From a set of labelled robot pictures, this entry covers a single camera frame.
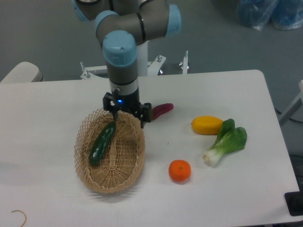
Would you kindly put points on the purple sweet potato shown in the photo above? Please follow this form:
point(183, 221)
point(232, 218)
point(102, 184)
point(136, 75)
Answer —
point(161, 109)

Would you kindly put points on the white metal frame right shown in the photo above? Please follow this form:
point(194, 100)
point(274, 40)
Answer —
point(294, 105)

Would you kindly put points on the white chair armrest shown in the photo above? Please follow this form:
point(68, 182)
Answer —
point(24, 72)

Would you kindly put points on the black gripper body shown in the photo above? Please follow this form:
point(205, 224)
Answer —
point(115, 101)

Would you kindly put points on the dark green cucumber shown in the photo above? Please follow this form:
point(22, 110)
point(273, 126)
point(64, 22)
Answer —
point(101, 143)

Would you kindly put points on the woven wicker basket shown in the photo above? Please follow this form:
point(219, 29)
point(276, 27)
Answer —
point(123, 159)

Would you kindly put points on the yellow mango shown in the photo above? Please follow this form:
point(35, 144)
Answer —
point(206, 125)

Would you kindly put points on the orange tangerine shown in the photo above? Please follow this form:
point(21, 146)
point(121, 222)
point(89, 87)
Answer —
point(179, 170)

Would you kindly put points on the green bok choy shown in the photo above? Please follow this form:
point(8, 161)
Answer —
point(229, 139)

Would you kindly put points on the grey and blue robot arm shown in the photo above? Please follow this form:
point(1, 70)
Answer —
point(120, 27)

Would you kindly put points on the black device at table edge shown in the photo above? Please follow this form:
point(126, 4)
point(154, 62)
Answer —
point(294, 201)

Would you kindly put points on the blue plastic bag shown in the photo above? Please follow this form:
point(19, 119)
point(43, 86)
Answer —
point(284, 14)

